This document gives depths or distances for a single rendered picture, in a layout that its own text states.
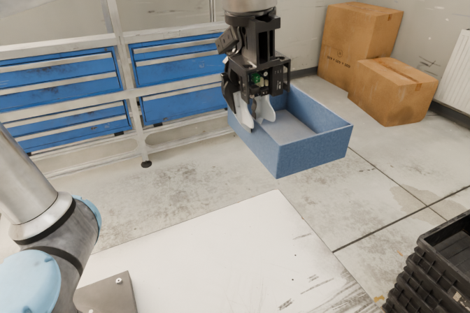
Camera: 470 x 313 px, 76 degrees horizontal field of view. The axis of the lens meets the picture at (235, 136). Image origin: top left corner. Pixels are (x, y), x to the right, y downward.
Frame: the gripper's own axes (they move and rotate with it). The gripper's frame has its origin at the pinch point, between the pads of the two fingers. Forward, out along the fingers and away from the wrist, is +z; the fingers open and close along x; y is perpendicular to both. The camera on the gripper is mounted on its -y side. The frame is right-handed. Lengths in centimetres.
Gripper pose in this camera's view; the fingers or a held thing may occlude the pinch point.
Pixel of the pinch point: (250, 123)
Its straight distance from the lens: 54.2
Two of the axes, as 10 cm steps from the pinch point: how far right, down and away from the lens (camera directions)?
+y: 4.1, 5.1, -7.5
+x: 9.1, -3.0, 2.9
